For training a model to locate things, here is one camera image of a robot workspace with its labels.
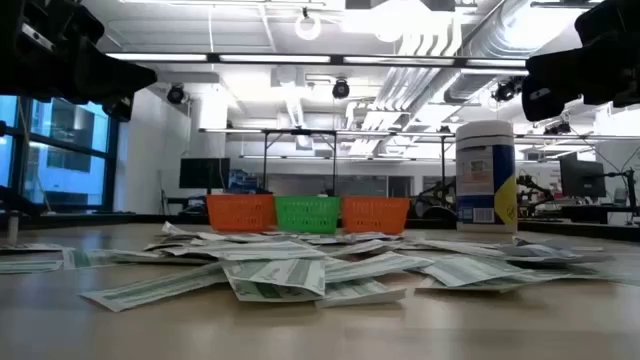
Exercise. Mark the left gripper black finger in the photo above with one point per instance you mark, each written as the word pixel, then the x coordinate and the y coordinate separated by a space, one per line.
pixel 115 87
pixel 110 62

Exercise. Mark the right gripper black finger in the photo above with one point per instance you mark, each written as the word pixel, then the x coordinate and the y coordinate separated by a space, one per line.
pixel 570 59
pixel 570 75

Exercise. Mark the white square pad packet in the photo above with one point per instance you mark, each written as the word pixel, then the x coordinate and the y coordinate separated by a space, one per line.
pixel 172 229
pixel 540 252
pixel 27 247

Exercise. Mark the black background robot arm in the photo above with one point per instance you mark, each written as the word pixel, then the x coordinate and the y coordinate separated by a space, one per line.
pixel 435 200
pixel 535 192

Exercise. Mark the black ceiling spotlight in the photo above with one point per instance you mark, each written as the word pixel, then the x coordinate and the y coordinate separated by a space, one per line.
pixel 506 91
pixel 176 94
pixel 341 89

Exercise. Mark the large room window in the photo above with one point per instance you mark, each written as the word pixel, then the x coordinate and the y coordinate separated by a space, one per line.
pixel 65 150

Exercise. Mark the black computer monitor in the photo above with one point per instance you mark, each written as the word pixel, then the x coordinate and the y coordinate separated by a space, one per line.
pixel 205 172
pixel 582 175

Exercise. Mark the white wipes canister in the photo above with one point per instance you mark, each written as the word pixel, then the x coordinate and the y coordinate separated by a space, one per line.
pixel 485 175

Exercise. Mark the orange plastic basket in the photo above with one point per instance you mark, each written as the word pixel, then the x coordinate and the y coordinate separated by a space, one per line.
pixel 240 212
pixel 375 215

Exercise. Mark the green plastic basket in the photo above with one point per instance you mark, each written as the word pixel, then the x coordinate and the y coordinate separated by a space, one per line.
pixel 307 215

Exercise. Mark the black aluminium rig frame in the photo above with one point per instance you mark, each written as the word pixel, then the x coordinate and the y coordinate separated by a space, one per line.
pixel 100 220

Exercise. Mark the black background rig frame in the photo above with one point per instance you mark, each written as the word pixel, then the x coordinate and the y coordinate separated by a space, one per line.
pixel 265 160

